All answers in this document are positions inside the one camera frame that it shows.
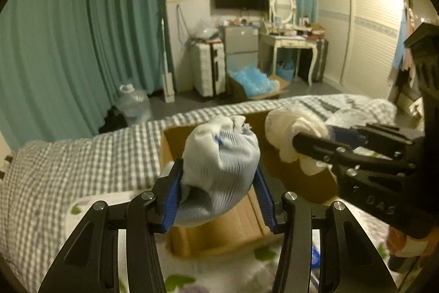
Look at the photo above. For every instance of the white blue sock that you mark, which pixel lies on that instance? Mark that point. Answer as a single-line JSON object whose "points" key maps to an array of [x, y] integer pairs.
{"points": [[219, 162]]}

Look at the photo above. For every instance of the white oval vanity mirror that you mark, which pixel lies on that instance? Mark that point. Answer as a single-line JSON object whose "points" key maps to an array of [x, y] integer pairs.
{"points": [[283, 12]]}

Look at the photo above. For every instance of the white floral quilt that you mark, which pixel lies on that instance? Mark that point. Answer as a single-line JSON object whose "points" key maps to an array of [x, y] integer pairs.
{"points": [[251, 271]]}

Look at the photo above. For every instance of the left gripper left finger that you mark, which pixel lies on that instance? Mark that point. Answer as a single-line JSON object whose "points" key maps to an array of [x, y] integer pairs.
{"points": [[167, 196]]}

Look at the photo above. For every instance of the white suitcase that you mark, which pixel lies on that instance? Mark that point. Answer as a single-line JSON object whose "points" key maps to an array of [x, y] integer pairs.
{"points": [[208, 68]]}

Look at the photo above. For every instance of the brown cardboard box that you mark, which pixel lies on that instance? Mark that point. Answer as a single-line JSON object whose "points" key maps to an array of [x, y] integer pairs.
{"points": [[242, 228]]}

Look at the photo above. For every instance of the white upright mop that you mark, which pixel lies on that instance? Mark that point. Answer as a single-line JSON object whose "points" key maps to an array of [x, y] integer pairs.
{"points": [[167, 77]]}

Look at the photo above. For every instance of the cream lace cloth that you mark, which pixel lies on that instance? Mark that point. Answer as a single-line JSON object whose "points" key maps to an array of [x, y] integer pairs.
{"points": [[283, 127]]}

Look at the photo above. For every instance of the white sliding wardrobe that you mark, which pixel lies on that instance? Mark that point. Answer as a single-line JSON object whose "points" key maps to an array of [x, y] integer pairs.
{"points": [[363, 36]]}

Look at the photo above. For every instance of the white dressing table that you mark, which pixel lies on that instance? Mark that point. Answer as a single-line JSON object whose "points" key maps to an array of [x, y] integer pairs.
{"points": [[268, 46]]}

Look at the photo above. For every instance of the box with blue plastic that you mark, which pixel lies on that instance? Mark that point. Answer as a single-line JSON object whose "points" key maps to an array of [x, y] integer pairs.
{"points": [[251, 84]]}

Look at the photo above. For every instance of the person's hand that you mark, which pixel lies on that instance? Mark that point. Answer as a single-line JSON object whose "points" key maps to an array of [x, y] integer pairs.
{"points": [[401, 245]]}

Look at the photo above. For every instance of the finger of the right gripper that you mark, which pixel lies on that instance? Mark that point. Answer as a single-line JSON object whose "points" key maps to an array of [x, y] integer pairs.
{"points": [[349, 137], [314, 147]]}

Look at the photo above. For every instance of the grey small refrigerator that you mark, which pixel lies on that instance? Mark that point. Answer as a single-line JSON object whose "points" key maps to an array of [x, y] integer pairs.
{"points": [[240, 46]]}

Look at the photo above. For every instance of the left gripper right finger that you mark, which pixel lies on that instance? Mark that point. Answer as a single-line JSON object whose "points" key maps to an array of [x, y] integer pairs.
{"points": [[269, 192]]}

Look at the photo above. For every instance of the clear water jug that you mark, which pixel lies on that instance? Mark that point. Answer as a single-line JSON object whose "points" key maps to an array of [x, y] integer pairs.
{"points": [[134, 104]]}

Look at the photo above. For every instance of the grey checked bed sheet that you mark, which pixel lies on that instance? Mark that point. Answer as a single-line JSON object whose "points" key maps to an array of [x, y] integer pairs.
{"points": [[44, 179]]}

